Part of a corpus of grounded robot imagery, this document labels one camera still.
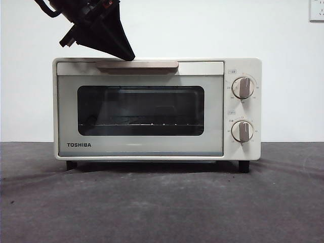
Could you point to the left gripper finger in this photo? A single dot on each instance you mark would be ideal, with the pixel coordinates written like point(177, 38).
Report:
point(119, 30)
point(101, 38)

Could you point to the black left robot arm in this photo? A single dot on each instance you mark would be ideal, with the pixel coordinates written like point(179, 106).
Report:
point(73, 5)

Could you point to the temperature oven knob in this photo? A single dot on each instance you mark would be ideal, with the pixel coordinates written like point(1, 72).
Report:
point(243, 87)

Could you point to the white toaster oven body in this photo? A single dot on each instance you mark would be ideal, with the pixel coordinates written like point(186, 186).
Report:
point(243, 108)

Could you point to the timer oven knob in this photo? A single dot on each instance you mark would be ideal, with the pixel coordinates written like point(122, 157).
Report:
point(242, 131)

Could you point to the white wall socket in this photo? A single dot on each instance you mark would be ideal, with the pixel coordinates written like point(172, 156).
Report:
point(317, 12)

